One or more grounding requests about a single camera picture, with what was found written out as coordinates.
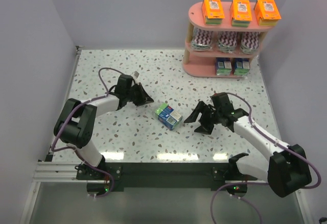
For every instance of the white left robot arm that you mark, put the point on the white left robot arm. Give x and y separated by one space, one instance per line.
75 125

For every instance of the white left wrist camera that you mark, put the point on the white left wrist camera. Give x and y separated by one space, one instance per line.
135 75

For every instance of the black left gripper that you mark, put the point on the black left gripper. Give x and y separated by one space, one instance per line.
138 95

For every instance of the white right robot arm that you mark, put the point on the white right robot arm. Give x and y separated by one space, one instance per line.
286 169

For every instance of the pink three-tier shelf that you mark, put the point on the pink three-tier shelf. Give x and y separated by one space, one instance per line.
202 64

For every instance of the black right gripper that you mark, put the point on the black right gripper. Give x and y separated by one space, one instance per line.
209 115

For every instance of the orange green Sponge Daddy box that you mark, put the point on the orange green Sponge Daddy box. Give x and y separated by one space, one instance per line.
212 12

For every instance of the blue green sponge pack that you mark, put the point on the blue green sponge pack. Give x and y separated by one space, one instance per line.
241 66
168 116
223 66

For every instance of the purple striped sponge pack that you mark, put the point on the purple striped sponge pack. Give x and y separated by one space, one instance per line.
227 41
202 40
250 42

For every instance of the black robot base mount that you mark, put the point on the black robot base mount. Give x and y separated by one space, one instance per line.
172 175

